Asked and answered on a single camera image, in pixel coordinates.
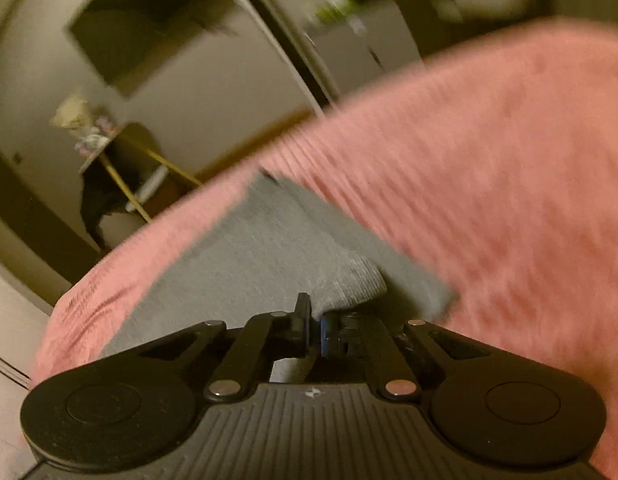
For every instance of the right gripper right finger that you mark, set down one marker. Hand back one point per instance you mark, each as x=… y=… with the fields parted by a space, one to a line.
x=398 y=367

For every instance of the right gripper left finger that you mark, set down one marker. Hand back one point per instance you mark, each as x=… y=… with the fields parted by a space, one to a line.
x=223 y=365

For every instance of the grey sweatpants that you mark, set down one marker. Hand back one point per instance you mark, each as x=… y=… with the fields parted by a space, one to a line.
x=277 y=242

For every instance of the pink ribbed bedspread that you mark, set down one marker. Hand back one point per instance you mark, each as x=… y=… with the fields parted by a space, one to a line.
x=495 y=165

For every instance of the black garment on table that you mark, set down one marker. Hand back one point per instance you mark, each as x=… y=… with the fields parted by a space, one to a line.
x=107 y=215

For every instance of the white round side table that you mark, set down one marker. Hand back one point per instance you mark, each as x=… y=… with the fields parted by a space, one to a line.
x=187 y=176

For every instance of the white wardrobe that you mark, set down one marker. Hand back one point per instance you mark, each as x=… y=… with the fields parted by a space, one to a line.
x=24 y=312

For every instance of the flower bouquet on table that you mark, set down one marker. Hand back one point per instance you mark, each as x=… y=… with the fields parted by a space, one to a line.
x=92 y=132

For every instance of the grey cabinet with counter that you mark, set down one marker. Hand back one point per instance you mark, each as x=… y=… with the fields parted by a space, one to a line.
x=358 y=41

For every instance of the white door frame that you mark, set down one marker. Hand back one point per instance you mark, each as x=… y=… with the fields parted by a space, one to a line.
x=295 y=50

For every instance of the wall mounted television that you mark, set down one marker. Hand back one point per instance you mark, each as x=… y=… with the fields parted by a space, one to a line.
x=128 y=41

